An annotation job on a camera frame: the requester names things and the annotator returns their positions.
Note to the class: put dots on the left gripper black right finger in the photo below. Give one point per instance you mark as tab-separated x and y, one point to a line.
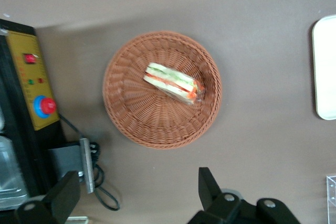
210	190

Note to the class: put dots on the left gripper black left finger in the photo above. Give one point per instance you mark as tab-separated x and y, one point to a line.
64	195

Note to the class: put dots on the triangle sandwich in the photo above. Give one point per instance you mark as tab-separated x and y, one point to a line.
173	82

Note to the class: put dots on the brown round wicker basket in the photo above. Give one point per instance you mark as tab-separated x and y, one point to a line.
147	113

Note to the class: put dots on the cream plastic tray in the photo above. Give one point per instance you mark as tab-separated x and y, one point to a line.
325	69

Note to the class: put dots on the silver metal machine pan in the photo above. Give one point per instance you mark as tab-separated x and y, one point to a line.
9	171

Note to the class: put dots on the black machine housing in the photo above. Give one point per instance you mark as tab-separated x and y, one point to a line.
15	119

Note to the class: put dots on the red emergency stop button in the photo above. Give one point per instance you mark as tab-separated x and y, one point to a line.
46	106

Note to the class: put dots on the clear acrylic bottle rack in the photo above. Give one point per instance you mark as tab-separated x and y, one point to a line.
332	195

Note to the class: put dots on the yellow control panel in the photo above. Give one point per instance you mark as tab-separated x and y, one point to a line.
31	77

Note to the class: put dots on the grey metal bracket box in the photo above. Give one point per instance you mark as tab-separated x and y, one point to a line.
86	166

